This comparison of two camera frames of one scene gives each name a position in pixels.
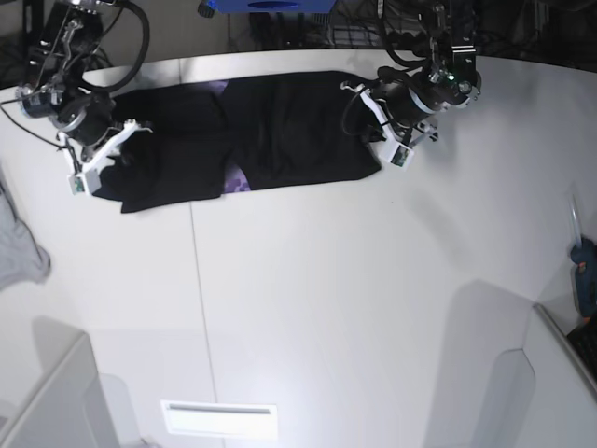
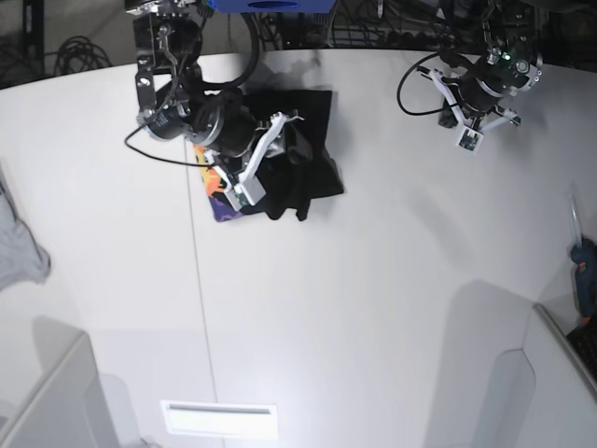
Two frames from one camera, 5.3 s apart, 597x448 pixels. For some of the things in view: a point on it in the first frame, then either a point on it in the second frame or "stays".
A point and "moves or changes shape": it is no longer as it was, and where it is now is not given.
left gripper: [398, 111] → [475, 96]
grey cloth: [22, 259] stays
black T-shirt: [201, 139] moves or changes shape
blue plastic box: [210, 7] stays
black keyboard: [585, 341] stays
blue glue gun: [584, 261] stays
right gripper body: [89, 132] → [225, 129]
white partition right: [548, 399] stays
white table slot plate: [247, 420] stays
